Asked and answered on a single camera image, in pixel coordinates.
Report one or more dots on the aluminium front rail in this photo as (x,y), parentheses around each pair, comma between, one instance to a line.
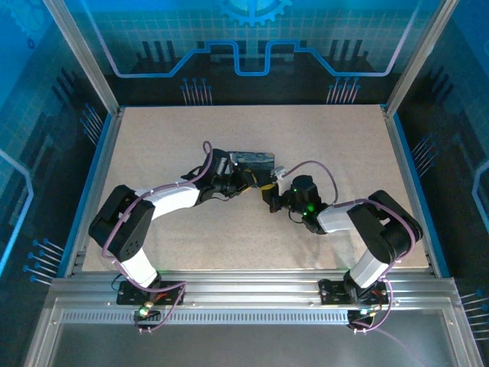
(248,284)

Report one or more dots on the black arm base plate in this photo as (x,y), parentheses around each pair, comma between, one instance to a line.
(332,294)
(128,298)

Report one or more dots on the slotted aluminium strip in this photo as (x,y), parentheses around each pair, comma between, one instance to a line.
(244,316)

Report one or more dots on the small board with LED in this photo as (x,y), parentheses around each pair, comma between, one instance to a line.
(363,312)
(144,311)

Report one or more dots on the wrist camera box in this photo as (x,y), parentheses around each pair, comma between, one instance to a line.
(223,167)
(280,174)

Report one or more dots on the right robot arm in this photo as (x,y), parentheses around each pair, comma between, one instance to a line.
(382,229)

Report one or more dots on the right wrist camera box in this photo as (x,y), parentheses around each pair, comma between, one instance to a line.
(280,174)

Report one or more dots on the starry night tin box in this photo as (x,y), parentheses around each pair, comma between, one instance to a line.
(256,160)

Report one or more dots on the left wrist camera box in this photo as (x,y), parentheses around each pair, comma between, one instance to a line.
(223,167)

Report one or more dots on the aluminium side rail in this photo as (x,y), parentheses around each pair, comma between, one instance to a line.
(106,153)
(401,153)

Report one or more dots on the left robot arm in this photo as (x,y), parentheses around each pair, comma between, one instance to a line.
(172,199)

